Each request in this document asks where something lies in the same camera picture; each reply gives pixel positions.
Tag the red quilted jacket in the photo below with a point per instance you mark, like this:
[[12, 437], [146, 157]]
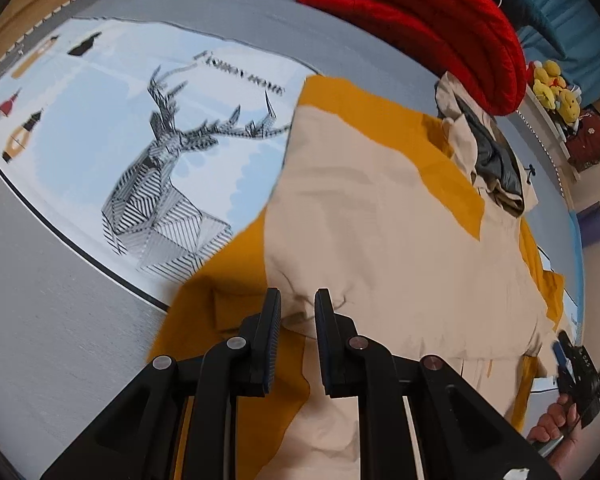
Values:
[[430, 20]]

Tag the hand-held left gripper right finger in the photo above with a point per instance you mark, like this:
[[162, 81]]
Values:
[[324, 332]]

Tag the blue curtain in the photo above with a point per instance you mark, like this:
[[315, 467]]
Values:
[[570, 25]]

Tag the grey deer print bed sheet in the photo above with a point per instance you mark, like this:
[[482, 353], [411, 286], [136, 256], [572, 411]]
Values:
[[80, 310]]

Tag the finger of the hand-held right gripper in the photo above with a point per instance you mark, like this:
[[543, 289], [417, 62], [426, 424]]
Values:
[[560, 355]]

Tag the dark red bag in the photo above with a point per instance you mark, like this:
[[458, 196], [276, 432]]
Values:
[[592, 135]]

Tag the beige and mustard hooded jacket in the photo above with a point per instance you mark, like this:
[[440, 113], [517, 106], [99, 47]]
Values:
[[380, 235]]

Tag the purple box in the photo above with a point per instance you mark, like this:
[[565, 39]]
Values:
[[594, 225]]

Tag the white headboard shelf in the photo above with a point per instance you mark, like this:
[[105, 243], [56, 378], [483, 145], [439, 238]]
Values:
[[555, 147]]

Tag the person's right hand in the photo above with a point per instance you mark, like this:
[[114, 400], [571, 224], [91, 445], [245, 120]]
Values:
[[555, 422]]

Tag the yellow plush toy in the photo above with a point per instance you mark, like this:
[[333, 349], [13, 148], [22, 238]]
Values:
[[555, 87]]

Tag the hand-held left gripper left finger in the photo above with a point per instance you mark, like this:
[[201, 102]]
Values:
[[273, 332]]

